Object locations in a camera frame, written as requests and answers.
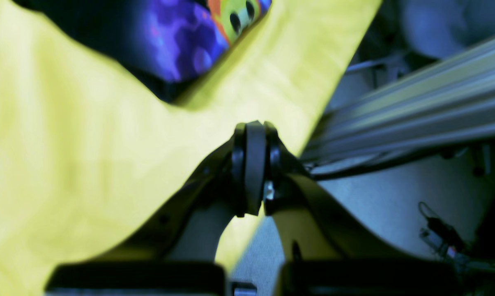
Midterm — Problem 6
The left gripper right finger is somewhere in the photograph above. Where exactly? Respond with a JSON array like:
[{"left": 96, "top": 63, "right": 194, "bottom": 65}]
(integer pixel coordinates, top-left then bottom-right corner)
[{"left": 264, "top": 122, "right": 431, "bottom": 264}]

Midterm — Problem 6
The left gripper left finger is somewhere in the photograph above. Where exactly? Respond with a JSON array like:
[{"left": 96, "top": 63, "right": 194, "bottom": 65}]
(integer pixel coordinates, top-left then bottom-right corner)
[{"left": 93, "top": 121, "right": 268, "bottom": 265}]

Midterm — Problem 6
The dark navy T-shirt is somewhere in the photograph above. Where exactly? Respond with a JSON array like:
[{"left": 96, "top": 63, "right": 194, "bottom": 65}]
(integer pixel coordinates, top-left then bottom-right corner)
[{"left": 16, "top": 0, "right": 272, "bottom": 103}]

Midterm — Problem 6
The cream yellow table cloth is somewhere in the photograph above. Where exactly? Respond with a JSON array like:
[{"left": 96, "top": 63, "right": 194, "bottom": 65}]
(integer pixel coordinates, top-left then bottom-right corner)
[{"left": 0, "top": 0, "right": 381, "bottom": 296}]

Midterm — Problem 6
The aluminium frame rail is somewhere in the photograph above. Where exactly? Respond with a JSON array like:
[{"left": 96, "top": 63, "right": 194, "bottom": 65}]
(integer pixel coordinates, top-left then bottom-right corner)
[{"left": 301, "top": 37, "right": 495, "bottom": 162}]

